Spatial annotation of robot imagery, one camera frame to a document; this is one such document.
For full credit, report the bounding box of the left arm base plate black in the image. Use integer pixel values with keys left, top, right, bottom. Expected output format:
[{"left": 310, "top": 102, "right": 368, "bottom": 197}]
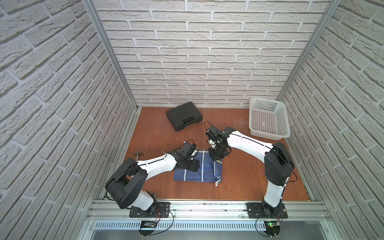
[{"left": 129, "top": 202, "right": 171, "bottom": 218}]

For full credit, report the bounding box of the white perforated plastic basket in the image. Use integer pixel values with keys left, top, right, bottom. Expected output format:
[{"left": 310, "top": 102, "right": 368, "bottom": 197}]
[{"left": 249, "top": 98, "right": 291, "bottom": 141}]

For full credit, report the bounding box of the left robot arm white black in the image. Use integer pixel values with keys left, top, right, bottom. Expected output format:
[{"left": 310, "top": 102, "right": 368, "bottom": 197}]
[{"left": 105, "top": 142, "right": 200, "bottom": 213}]

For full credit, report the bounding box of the blue checked pillowcase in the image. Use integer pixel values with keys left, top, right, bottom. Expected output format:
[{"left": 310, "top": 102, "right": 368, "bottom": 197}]
[{"left": 174, "top": 150, "right": 223, "bottom": 183}]

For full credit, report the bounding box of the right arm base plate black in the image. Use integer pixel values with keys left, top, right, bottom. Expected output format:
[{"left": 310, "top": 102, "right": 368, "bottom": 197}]
[{"left": 246, "top": 202, "right": 288, "bottom": 219}]

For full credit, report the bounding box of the black plastic tool case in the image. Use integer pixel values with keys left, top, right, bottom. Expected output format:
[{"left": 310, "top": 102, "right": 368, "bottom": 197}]
[{"left": 166, "top": 102, "right": 203, "bottom": 132}]

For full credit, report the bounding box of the hammer with black handle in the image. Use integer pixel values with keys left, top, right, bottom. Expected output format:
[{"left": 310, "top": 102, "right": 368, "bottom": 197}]
[{"left": 134, "top": 152, "right": 144, "bottom": 161}]

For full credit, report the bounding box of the aluminium frame rail front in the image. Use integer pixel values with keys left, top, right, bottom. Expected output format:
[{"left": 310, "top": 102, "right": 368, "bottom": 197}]
[{"left": 86, "top": 200, "right": 332, "bottom": 222}]

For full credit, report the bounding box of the left controller board with cables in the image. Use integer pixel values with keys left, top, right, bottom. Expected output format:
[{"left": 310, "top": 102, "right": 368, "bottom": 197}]
[{"left": 139, "top": 209, "right": 175, "bottom": 237}]

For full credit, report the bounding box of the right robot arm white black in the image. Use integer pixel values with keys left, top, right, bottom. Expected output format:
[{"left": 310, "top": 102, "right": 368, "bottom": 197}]
[{"left": 206, "top": 126, "right": 295, "bottom": 216}]

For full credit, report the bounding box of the right controller board with cables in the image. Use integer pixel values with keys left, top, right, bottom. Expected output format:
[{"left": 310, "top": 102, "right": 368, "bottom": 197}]
[{"left": 255, "top": 214, "right": 284, "bottom": 238}]

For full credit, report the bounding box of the controller board with cables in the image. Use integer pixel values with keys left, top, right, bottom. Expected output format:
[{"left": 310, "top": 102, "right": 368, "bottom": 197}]
[
  {"left": 255, "top": 214, "right": 284, "bottom": 238},
  {"left": 139, "top": 209, "right": 175, "bottom": 237}
]

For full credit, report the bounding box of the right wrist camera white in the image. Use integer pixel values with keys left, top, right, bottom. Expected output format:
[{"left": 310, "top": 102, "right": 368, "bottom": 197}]
[{"left": 208, "top": 139, "right": 216, "bottom": 149}]

